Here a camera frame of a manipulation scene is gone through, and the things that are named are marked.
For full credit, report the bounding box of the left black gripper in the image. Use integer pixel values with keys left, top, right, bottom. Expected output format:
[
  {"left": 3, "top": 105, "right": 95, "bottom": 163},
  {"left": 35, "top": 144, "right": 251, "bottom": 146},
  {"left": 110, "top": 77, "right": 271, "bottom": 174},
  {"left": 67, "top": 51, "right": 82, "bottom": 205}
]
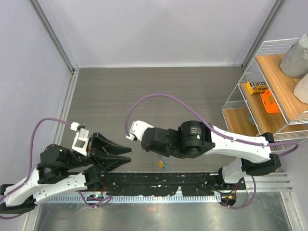
[{"left": 65, "top": 132, "right": 133, "bottom": 172}]

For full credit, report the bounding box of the large silver keyring with keys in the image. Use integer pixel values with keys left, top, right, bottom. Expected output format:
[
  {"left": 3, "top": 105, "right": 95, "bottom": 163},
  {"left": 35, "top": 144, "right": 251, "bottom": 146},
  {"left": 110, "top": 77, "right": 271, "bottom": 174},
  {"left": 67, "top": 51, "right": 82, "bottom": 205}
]
[{"left": 158, "top": 157, "right": 168, "bottom": 170}]

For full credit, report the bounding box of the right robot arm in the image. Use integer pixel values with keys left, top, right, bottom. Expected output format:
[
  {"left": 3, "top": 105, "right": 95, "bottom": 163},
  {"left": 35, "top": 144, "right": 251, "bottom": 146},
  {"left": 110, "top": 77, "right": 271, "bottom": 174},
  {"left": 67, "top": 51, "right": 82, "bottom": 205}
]
[{"left": 138, "top": 121, "right": 281, "bottom": 190}]

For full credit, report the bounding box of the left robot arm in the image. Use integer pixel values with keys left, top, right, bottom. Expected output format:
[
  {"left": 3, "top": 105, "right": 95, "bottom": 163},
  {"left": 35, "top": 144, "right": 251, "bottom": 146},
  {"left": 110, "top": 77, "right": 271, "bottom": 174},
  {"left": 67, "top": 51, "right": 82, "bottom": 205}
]
[{"left": 0, "top": 129, "right": 131, "bottom": 215}]

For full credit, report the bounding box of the yellow candy bag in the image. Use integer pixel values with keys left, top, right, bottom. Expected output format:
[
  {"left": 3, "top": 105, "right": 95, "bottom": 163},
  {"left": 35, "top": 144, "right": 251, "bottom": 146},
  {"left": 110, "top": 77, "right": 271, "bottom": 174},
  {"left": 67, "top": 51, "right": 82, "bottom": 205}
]
[{"left": 245, "top": 81, "right": 268, "bottom": 95}]

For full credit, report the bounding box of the orange candy box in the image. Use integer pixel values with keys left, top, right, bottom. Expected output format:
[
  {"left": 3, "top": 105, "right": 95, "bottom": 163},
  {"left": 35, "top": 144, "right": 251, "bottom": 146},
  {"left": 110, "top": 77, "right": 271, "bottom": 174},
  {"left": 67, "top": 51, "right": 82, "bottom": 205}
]
[{"left": 260, "top": 89, "right": 280, "bottom": 114}]

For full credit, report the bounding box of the white rounded object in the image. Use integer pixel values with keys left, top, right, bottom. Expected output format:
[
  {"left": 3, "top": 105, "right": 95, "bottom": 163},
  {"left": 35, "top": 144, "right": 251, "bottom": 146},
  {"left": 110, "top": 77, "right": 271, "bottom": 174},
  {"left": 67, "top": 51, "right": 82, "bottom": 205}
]
[{"left": 294, "top": 74, "right": 308, "bottom": 104}]

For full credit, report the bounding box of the grey stone-like object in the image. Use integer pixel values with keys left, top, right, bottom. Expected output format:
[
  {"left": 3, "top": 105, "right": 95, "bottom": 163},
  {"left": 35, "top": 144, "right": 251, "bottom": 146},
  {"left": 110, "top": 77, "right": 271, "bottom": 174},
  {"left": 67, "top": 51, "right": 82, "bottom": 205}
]
[{"left": 280, "top": 33, "right": 308, "bottom": 78}]

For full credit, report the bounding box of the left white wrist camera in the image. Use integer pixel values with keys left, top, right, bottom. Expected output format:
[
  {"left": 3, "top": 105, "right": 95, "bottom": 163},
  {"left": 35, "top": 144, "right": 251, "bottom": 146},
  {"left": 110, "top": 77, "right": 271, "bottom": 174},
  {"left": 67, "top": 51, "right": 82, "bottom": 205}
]
[{"left": 70, "top": 122, "right": 89, "bottom": 156}]

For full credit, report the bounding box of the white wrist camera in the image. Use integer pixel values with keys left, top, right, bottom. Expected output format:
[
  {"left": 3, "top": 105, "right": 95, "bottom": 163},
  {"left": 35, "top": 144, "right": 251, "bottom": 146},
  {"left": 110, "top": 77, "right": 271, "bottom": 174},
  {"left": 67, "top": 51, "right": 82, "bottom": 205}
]
[
  {"left": 70, "top": 122, "right": 89, "bottom": 156},
  {"left": 126, "top": 120, "right": 153, "bottom": 142}
]

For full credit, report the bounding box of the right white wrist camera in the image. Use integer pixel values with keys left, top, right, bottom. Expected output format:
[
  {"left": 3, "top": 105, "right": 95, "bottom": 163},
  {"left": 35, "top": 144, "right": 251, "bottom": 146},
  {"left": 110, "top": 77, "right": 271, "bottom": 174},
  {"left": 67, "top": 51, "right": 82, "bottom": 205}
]
[{"left": 126, "top": 120, "right": 153, "bottom": 142}]

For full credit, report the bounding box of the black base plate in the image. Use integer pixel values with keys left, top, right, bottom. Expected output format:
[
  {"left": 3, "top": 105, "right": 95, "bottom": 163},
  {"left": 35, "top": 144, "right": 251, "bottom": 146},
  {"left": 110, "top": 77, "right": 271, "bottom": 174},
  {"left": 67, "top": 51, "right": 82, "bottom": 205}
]
[{"left": 79, "top": 171, "right": 246, "bottom": 197}]

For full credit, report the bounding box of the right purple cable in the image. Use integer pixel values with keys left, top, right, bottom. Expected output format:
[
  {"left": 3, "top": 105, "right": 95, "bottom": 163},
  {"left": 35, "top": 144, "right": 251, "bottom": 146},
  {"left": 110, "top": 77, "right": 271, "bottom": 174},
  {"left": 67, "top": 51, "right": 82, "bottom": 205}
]
[{"left": 125, "top": 93, "right": 300, "bottom": 154}]

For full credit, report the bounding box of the white slotted cable duct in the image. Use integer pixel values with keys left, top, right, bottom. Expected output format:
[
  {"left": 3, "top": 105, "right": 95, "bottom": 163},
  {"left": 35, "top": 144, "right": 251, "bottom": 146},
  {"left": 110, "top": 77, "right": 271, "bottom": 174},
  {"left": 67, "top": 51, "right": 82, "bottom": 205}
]
[{"left": 44, "top": 193, "right": 221, "bottom": 204}]

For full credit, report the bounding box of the white wire shelf rack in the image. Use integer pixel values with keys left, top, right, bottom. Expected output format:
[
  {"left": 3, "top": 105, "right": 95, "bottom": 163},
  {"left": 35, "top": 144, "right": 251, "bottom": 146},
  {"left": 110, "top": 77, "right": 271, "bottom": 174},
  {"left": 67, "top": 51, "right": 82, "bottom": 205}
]
[{"left": 222, "top": 38, "right": 308, "bottom": 143}]

